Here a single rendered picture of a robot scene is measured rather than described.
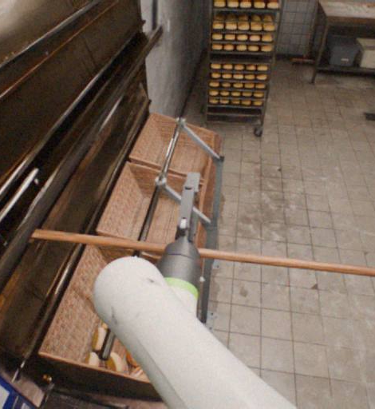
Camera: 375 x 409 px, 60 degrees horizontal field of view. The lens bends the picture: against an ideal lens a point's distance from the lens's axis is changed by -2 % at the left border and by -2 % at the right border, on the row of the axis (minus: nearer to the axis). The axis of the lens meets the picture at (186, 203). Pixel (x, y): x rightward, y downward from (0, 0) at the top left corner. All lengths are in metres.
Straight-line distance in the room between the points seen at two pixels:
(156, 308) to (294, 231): 2.48
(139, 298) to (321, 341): 2.01
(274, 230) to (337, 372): 1.12
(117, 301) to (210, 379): 0.17
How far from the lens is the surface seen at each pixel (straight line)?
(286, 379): 2.22
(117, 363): 1.51
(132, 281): 0.46
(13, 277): 1.18
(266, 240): 2.72
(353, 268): 1.15
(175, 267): 0.63
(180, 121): 1.72
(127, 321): 0.44
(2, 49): 1.05
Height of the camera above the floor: 2.05
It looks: 44 degrees down
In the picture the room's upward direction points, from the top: straight up
